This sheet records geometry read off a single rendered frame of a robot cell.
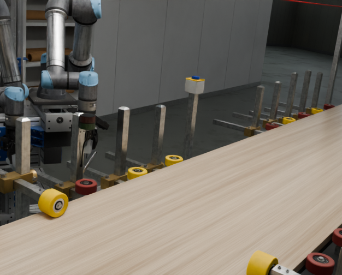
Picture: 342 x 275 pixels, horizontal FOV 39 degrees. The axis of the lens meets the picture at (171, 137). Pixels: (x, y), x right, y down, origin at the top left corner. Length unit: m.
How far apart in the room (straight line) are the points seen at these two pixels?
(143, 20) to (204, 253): 5.18
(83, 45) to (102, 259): 1.29
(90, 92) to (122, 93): 4.34
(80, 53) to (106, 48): 3.47
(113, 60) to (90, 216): 4.56
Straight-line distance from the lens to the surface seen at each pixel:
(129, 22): 6.18
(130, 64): 6.30
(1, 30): 2.21
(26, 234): 1.48
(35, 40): 5.12
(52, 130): 2.43
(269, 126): 2.97
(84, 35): 2.34
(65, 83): 2.02
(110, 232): 1.49
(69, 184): 1.90
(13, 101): 2.05
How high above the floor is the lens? 1.61
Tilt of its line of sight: 17 degrees down
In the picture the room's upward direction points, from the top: 6 degrees clockwise
